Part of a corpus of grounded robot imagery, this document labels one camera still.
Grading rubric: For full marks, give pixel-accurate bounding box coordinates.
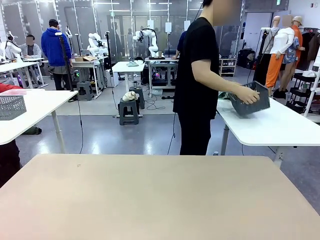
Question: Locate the person's right hand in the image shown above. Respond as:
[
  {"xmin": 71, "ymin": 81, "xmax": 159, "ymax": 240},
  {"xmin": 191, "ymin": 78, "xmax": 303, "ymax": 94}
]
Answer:
[{"xmin": 236, "ymin": 86, "xmax": 261, "ymax": 106}]

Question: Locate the dark grey plastic basket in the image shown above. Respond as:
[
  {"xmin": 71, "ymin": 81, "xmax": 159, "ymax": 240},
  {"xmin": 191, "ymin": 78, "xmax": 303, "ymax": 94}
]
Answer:
[{"xmin": 228, "ymin": 81, "xmax": 271, "ymax": 117}]

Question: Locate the person's right forearm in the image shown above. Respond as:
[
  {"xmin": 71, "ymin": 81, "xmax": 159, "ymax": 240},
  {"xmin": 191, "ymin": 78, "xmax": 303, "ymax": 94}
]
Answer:
[{"xmin": 196, "ymin": 71, "xmax": 242, "ymax": 101}]

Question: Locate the light grey plastic basket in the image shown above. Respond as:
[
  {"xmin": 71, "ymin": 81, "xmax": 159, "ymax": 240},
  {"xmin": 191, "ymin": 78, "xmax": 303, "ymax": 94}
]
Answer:
[{"xmin": 0, "ymin": 94, "xmax": 27, "ymax": 121}]

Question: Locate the wooden shoe shelf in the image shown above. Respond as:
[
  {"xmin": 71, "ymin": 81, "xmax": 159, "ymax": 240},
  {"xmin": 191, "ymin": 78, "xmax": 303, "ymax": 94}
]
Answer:
[{"xmin": 218, "ymin": 57, "xmax": 238, "ymax": 78}]

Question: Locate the mannequin in orange trousers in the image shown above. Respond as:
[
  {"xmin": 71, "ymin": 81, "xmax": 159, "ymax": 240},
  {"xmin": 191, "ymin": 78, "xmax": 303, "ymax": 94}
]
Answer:
[{"xmin": 265, "ymin": 16, "xmax": 285, "ymax": 89}]

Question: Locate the black suitcase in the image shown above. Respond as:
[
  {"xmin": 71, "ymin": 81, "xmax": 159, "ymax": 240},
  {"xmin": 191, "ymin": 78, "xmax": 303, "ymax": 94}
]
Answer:
[{"xmin": 236, "ymin": 48, "xmax": 256, "ymax": 70}]

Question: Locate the black utility cart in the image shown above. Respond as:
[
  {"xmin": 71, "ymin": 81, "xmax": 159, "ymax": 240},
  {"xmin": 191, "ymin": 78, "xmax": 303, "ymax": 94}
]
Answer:
[{"xmin": 289, "ymin": 71, "xmax": 320, "ymax": 116}]

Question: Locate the person in black t-shirt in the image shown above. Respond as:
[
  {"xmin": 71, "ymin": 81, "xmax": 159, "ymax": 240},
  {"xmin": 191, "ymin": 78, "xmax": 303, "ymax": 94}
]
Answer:
[{"xmin": 172, "ymin": 0, "xmax": 237, "ymax": 156}]

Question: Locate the mannequin in white top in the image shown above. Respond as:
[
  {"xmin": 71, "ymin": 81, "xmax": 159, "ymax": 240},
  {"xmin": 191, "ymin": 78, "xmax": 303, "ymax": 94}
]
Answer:
[{"xmin": 269, "ymin": 14, "xmax": 301, "ymax": 95}]

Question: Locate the clothes rack with dark garments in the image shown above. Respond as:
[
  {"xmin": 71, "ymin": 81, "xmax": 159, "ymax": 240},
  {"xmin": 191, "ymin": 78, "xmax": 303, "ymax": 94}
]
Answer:
[{"xmin": 298, "ymin": 26, "xmax": 320, "ymax": 72}]

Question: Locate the mannequin in orange shirt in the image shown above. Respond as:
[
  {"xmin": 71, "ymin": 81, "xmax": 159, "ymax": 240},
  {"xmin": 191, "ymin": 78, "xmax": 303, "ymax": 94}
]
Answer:
[{"xmin": 291, "ymin": 15, "xmax": 306, "ymax": 52}]

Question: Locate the person in navy jacket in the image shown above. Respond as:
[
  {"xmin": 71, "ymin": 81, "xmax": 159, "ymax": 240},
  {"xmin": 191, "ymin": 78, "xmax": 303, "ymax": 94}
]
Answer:
[{"xmin": 174, "ymin": 31, "xmax": 188, "ymax": 60}]

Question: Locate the black framed workbench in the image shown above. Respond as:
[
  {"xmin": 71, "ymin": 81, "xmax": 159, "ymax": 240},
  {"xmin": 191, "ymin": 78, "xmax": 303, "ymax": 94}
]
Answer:
[{"xmin": 144, "ymin": 56, "xmax": 180, "ymax": 99}]

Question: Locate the grey plastic stool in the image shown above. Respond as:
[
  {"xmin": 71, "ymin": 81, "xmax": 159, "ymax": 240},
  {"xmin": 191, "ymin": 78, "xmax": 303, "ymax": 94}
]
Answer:
[
  {"xmin": 118, "ymin": 97, "xmax": 140, "ymax": 126},
  {"xmin": 128, "ymin": 86, "xmax": 146, "ymax": 110},
  {"xmin": 76, "ymin": 81, "xmax": 95, "ymax": 102}
]

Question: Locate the beige bundled cloth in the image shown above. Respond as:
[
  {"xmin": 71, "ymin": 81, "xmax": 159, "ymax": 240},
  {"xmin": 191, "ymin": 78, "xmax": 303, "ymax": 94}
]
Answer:
[{"xmin": 121, "ymin": 91, "xmax": 138, "ymax": 102}]

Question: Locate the white background desk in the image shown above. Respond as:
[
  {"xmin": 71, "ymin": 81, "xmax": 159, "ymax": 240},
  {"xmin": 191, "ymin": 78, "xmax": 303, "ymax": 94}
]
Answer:
[{"xmin": 111, "ymin": 61, "xmax": 146, "ymax": 118}]

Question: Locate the cardboard box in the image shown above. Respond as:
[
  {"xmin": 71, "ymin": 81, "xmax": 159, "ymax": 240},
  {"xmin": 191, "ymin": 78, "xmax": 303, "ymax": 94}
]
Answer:
[{"xmin": 74, "ymin": 55, "xmax": 98, "ymax": 63}]

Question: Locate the black tripod pole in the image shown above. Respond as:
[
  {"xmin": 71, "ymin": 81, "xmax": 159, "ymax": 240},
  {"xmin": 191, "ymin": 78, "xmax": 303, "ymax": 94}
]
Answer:
[{"xmin": 55, "ymin": 31, "xmax": 75, "ymax": 92}]

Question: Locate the person in blue hoodie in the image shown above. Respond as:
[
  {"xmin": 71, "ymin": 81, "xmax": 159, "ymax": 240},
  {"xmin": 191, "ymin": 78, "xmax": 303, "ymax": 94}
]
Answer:
[{"xmin": 40, "ymin": 18, "xmax": 74, "ymax": 91}]

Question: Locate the dark green bag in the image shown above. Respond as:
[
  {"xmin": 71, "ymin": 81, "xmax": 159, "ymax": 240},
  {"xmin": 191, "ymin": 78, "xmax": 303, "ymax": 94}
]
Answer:
[{"xmin": 23, "ymin": 126, "xmax": 43, "ymax": 136}]

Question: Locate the seated person in grey top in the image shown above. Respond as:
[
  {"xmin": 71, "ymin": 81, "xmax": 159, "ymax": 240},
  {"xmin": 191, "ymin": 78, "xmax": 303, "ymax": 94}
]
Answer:
[{"xmin": 18, "ymin": 34, "xmax": 43, "ymax": 61}]

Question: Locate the white stand frame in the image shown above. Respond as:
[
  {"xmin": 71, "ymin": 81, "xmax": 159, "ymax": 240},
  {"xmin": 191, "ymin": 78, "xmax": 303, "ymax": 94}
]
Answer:
[{"xmin": 303, "ymin": 66, "xmax": 320, "ymax": 124}]

